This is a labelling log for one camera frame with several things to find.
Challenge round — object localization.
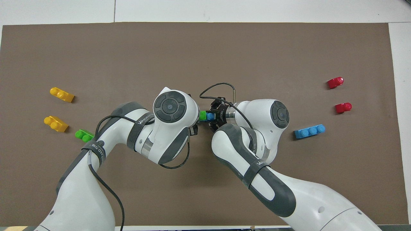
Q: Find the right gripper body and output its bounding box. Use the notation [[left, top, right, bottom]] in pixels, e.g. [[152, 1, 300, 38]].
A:
[[216, 105, 228, 125]]

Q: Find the long blue toy block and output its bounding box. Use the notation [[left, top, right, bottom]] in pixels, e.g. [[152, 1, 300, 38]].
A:
[[294, 124, 326, 140]]

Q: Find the red toy block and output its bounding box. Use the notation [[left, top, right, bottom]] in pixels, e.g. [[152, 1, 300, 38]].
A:
[[335, 102, 353, 114], [327, 77, 344, 90]]

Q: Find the yellow toy block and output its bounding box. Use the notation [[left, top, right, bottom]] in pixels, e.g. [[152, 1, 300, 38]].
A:
[[50, 87, 75, 103], [44, 115, 69, 133]]

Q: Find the black cable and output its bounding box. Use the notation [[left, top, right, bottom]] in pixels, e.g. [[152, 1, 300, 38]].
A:
[[87, 115, 191, 231], [199, 82, 254, 130]]

